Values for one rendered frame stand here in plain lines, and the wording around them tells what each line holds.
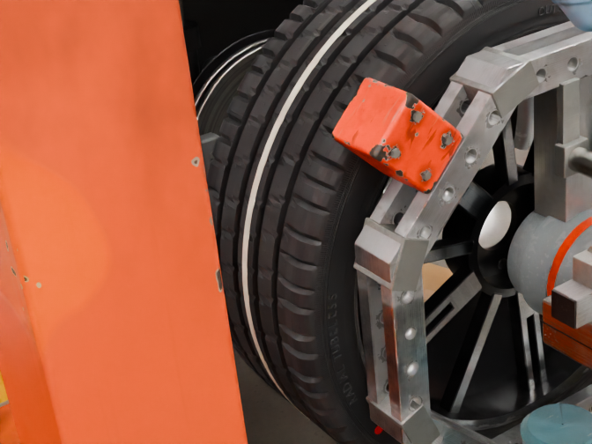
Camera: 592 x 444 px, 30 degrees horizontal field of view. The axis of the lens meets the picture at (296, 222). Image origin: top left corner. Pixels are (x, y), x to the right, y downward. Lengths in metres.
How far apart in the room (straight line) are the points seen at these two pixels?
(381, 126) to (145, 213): 0.29
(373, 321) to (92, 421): 0.38
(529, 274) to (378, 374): 0.21
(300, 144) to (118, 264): 0.37
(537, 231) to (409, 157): 0.25
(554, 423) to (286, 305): 0.31
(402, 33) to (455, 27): 0.05
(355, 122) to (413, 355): 0.26
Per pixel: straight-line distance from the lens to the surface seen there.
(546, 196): 1.26
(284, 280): 1.18
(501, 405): 1.47
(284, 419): 2.50
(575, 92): 1.18
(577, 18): 0.89
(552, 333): 1.06
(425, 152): 1.07
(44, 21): 0.77
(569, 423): 1.24
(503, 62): 1.13
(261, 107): 1.24
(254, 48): 1.61
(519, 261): 1.28
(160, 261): 0.86
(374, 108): 1.06
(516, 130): 1.85
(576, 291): 1.00
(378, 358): 1.19
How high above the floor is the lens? 1.50
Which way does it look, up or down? 27 degrees down
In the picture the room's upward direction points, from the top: 7 degrees counter-clockwise
